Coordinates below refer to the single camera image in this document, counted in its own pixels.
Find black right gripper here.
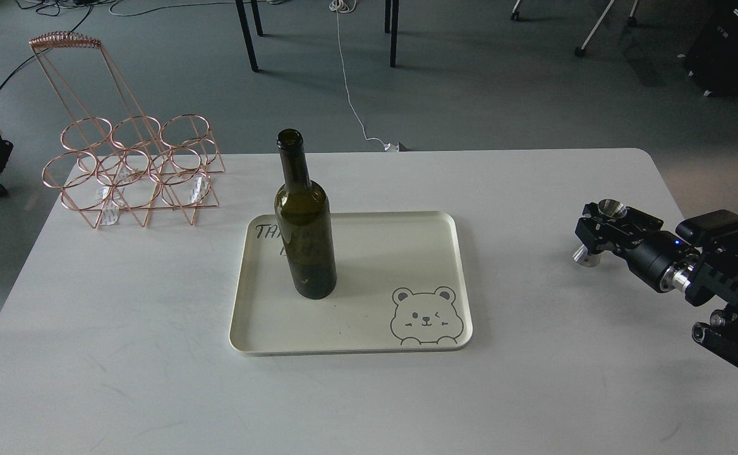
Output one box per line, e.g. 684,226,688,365
575,202,697,292

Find silver metal jigger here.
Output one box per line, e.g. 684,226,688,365
573,198,628,267

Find dark green wine bottle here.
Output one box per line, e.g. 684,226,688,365
274,128,337,300

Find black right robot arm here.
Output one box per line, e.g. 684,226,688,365
574,199,738,368

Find white chair base with castors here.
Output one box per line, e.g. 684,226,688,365
510,1,643,58

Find black equipment in corner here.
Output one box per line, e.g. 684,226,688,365
684,1,738,96

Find cream tray with bear print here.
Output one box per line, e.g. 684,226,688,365
229,211,473,355

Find black table legs right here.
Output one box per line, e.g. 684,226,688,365
384,0,400,68

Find black table legs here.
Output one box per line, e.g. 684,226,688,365
384,0,400,68
235,0,264,73

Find black table legs left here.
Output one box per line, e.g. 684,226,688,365
235,0,264,73

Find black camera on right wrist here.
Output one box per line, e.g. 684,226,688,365
675,209,738,248

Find white cable on floor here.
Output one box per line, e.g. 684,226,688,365
329,0,400,152

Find rose gold wire bottle rack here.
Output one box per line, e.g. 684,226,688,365
29,31,226,229

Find black cables on floor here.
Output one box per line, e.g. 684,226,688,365
0,0,155,121

